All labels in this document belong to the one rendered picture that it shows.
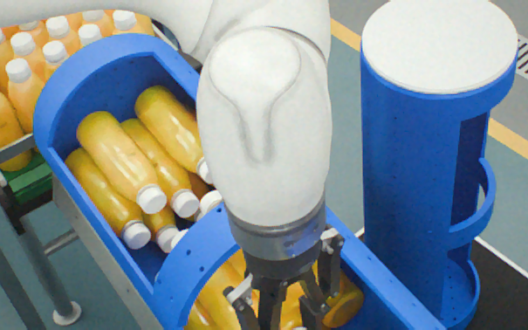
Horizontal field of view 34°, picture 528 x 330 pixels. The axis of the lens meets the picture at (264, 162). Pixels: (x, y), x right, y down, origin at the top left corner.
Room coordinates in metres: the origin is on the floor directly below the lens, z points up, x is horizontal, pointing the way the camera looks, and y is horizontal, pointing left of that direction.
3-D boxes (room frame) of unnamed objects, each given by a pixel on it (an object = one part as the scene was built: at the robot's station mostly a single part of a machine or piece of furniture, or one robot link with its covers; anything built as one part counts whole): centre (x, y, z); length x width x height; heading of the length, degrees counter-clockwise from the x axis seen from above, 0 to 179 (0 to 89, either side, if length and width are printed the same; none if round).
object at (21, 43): (1.26, 0.41, 1.09); 0.04 x 0.04 x 0.02
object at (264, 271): (0.48, 0.00, 1.42); 0.08 x 0.07 x 0.09; 118
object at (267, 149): (0.49, -0.01, 1.61); 0.13 x 0.11 x 0.16; 171
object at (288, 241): (0.48, 0.00, 1.50); 0.09 x 0.09 x 0.06
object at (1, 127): (1.16, 0.47, 0.99); 0.07 x 0.07 x 0.19
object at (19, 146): (1.19, 0.31, 0.96); 0.40 x 0.01 x 0.03; 118
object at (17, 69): (1.19, 0.41, 1.09); 0.04 x 0.04 x 0.02
